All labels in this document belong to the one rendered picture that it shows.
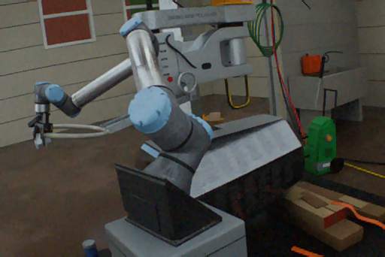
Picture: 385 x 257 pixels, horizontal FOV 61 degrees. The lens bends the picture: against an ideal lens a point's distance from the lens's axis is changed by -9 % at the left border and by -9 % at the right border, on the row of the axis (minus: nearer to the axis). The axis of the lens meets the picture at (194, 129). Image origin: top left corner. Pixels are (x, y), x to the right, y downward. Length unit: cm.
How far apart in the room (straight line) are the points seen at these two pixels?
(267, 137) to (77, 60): 648
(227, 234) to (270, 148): 130
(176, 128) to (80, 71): 736
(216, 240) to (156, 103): 51
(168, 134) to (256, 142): 136
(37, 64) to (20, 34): 75
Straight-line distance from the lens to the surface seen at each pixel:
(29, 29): 827
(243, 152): 238
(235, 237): 132
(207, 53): 254
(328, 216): 266
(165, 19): 238
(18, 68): 816
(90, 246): 283
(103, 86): 186
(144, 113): 115
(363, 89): 595
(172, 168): 124
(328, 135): 378
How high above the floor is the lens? 149
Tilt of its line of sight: 14 degrees down
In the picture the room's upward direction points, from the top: 8 degrees counter-clockwise
